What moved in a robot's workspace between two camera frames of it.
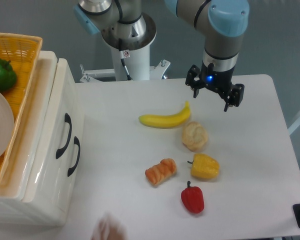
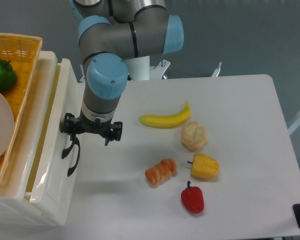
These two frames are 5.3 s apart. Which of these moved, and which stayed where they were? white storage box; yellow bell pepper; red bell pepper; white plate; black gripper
Moved: black gripper
Stayed: yellow bell pepper; white plate; white storage box; red bell pepper
